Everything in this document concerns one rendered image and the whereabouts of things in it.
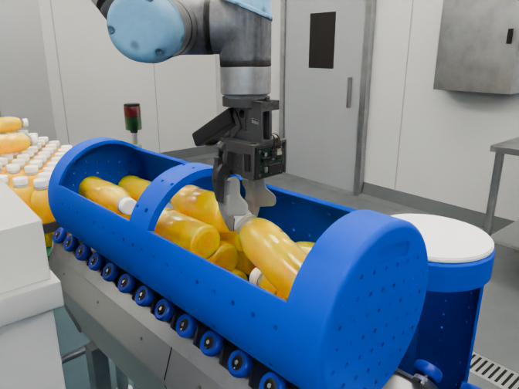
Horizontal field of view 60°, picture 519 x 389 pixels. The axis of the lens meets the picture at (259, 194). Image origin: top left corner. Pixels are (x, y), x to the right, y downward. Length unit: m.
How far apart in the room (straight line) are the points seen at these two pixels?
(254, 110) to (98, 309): 0.70
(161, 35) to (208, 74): 5.97
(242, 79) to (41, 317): 0.44
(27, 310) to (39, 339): 0.06
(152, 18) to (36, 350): 0.48
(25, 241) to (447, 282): 0.81
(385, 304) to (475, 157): 3.54
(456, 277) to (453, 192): 3.27
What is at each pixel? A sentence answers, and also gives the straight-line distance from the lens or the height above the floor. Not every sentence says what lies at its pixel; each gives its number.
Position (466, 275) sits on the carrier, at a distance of 1.07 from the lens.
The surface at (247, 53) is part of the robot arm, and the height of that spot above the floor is 1.45.
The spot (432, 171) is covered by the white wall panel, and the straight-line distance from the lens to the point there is 4.36.
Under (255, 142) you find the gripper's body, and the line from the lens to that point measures 0.65.
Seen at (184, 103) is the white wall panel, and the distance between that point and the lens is 6.29.
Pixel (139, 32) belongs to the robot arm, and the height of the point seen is 1.47.
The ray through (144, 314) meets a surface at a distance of 1.00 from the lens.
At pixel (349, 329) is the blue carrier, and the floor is 1.11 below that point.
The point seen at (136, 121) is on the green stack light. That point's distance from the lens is 1.81.
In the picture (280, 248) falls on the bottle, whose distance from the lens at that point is 0.67.
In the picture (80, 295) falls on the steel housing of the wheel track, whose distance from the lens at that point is 1.25.
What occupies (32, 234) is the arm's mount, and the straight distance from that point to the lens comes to 0.67.
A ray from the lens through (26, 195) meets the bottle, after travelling 1.47.
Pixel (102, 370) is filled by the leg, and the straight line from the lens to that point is 1.51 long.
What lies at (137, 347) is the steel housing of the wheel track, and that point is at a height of 0.86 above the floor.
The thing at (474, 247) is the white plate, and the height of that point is 1.04.
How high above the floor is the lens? 1.45
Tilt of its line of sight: 18 degrees down
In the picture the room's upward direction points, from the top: straight up
